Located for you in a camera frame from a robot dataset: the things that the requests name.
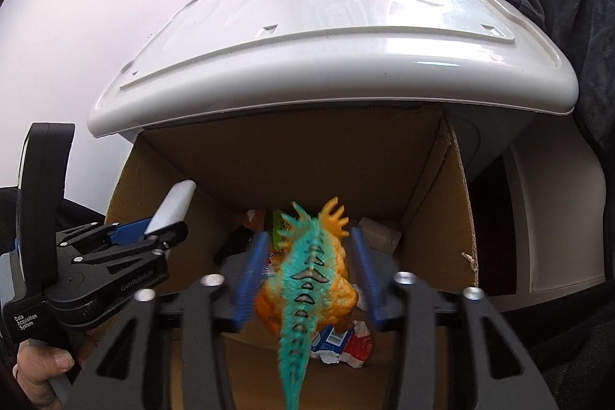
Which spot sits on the brown cardboard box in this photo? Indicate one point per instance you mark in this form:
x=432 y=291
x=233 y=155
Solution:
x=298 y=160

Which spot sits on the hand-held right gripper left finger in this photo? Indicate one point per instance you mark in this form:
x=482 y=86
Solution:
x=252 y=275

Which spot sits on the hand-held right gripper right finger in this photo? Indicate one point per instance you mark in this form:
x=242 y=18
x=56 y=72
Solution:
x=367 y=275

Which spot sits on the person's left hand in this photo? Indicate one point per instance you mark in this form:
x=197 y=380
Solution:
x=45 y=362

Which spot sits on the orange and teal dinosaur toy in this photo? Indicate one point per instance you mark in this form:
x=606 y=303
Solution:
x=312 y=285

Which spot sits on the white plastic bin lid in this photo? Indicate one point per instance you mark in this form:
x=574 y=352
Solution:
x=312 y=30

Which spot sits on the green snack bag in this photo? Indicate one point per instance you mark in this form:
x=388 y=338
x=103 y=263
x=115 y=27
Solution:
x=278 y=232

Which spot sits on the white foam roll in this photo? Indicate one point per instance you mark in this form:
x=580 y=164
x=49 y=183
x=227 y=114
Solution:
x=175 y=203

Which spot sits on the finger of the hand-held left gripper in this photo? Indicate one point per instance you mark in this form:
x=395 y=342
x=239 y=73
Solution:
x=115 y=285
x=125 y=231

